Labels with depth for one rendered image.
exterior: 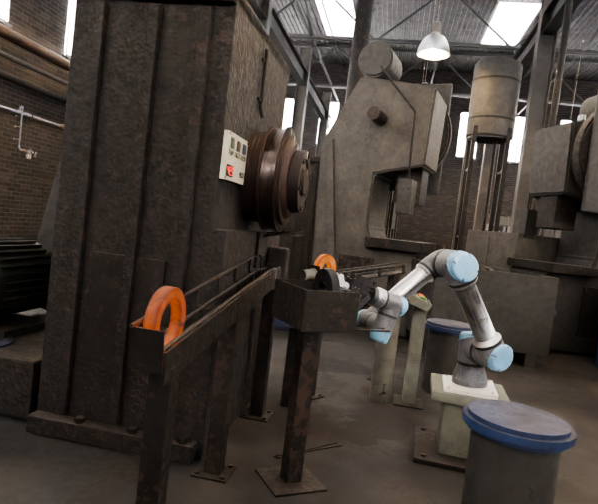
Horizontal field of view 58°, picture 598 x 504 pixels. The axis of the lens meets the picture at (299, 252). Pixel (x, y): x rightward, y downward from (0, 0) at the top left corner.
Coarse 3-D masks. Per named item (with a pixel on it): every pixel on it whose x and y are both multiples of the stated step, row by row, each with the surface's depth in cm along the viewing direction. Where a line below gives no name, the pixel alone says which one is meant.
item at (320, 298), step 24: (288, 288) 186; (312, 288) 203; (288, 312) 184; (312, 312) 175; (336, 312) 179; (312, 336) 190; (312, 360) 191; (312, 384) 192; (288, 408) 195; (288, 432) 193; (288, 456) 191; (264, 480) 191; (288, 480) 191; (312, 480) 196
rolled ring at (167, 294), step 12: (168, 288) 136; (156, 300) 132; (168, 300) 135; (180, 300) 142; (156, 312) 130; (180, 312) 144; (144, 324) 130; (156, 324) 130; (180, 324) 145; (168, 336) 143
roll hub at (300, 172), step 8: (296, 152) 234; (304, 152) 234; (296, 160) 230; (296, 168) 228; (304, 168) 243; (288, 176) 228; (296, 176) 228; (304, 176) 236; (288, 184) 229; (296, 184) 228; (304, 184) 238; (288, 192) 230; (296, 192) 229; (304, 192) 241; (288, 200) 232; (296, 200) 231; (304, 200) 249; (288, 208) 237; (296, 208) 235
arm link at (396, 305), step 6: (390, 294) 203; (396, 294) 206; (390, 300) 202; (396, 300) 203; (402, 300) 205; (384, 306) 202; (390, 306) 202; (396, 306) 203; (402, 306) 204; (384, 312) 203; (390, 312) 203; (396, 312) 203; (402, 312) 205
